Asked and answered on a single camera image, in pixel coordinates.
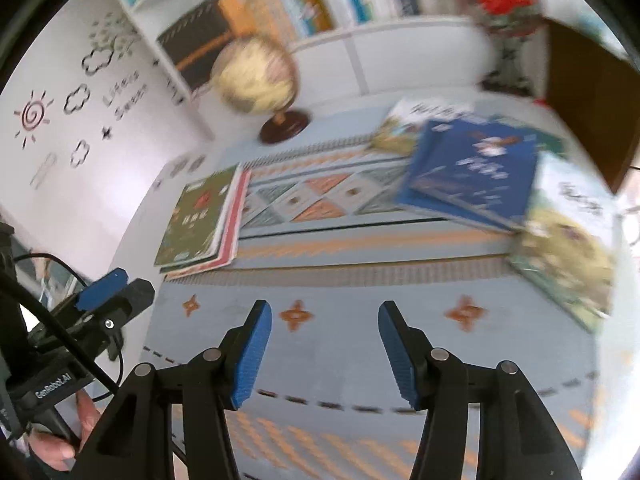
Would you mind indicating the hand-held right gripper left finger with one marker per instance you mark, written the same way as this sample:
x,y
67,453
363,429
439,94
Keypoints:
x,y
252,355

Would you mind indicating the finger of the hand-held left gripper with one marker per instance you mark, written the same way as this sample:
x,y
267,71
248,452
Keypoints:
x,y
127,302
102,287

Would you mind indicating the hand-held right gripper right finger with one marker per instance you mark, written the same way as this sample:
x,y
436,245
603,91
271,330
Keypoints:
x,y
400,355

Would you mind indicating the olive green book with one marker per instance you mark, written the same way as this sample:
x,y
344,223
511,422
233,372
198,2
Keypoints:
x,y
195,215

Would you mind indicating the blue book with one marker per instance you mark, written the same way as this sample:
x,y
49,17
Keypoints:
x,y
470,170

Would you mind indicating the white illustrated book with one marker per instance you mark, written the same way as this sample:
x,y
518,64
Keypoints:
x,y
400,130
565,240

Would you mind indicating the green illustrated book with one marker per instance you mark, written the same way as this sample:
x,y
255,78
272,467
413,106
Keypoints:
x,y
545,140

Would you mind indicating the row of colourful shelved books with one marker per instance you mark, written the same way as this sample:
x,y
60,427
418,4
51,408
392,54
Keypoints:
x,y
280,5

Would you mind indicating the person's left hand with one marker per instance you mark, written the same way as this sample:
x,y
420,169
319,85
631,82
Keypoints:
x,y
90,415

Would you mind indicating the patterned blue table mat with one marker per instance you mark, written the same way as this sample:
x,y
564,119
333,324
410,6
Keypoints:
x,y
340,280

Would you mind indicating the red book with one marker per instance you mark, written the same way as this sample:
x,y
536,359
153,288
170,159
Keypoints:
x,y
236,232

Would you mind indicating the beige globe on wooden stand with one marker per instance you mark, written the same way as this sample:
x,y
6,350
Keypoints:
x,y
250,75

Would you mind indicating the black box with orange stripe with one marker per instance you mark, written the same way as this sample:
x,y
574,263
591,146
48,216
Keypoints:
x,y
195,35

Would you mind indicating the dark brown wooden cabinet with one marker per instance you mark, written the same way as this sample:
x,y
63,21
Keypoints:
x,y
585,100

